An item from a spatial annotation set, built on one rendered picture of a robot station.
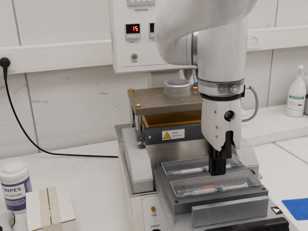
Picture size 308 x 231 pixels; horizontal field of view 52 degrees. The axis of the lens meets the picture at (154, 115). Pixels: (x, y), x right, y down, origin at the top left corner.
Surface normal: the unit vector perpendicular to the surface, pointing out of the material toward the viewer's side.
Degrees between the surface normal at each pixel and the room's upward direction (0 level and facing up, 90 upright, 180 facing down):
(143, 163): 41
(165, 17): 75
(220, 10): 146
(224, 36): 90
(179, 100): 0
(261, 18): 90
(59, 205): 2
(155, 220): 65
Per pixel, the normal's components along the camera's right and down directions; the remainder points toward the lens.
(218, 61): -0.29, 0.34
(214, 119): -0.94, 0.14
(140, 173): 0.10, -0.49
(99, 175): -0.03, -0.94
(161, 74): 0.19, 0.34
